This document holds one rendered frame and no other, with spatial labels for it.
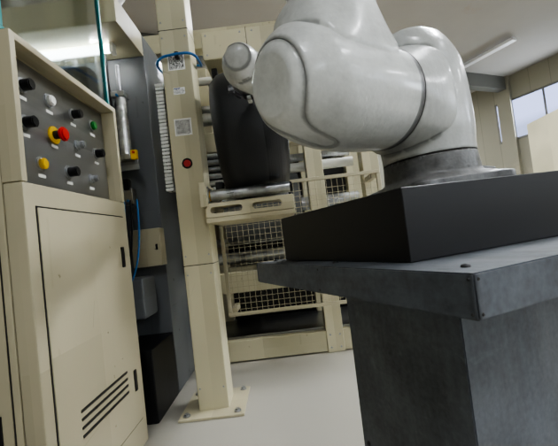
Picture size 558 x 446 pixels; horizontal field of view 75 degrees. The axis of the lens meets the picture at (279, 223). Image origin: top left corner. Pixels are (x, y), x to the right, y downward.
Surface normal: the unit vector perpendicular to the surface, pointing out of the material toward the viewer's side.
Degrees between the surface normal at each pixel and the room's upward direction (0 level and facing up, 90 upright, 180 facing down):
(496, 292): 90
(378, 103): 119
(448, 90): 90
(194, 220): 90
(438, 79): 86
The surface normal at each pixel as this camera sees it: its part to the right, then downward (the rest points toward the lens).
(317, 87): 0.15, 0.35
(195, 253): -0.01, -0.04
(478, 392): 0.41, -0.08
